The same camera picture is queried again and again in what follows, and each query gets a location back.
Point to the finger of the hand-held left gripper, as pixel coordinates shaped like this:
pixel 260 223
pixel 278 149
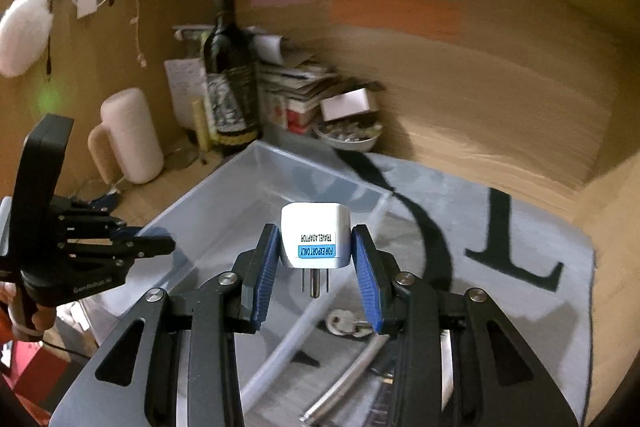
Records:
pixel 145 247
pixel 95 214

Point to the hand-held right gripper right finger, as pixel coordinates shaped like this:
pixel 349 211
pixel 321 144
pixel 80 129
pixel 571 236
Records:
pixel 367 277

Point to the white paper card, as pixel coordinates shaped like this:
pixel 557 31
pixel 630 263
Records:
pixel 185 87

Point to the fluffy white puff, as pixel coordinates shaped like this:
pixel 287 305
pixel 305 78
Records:
pixel 22 34

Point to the white travel adapter plug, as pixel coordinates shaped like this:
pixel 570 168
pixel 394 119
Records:
pixel 312 232

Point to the stack of books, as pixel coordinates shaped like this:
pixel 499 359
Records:
pixel 295 87

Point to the white bowl of stones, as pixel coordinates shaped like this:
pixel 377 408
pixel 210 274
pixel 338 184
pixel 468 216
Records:
pixel 347 139

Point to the grey mat with black letters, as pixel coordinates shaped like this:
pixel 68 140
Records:
pixel 500 307

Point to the orange sticky note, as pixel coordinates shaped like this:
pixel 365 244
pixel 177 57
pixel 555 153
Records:
pixel 395 14

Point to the silver key bunch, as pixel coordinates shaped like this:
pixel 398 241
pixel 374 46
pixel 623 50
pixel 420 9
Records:
pixel 345 324

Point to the clear plastic storage bin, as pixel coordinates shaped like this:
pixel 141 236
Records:
pixel 240 192

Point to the person's left hand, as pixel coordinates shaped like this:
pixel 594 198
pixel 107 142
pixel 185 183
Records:
pixel 42 319

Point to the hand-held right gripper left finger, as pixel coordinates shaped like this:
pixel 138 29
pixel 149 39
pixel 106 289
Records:
pixel 265 277

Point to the small white box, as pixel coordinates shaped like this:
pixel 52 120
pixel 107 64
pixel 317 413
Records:
pixel 347 103

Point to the dark wine bottle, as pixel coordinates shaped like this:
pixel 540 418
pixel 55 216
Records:
pixel 230 72

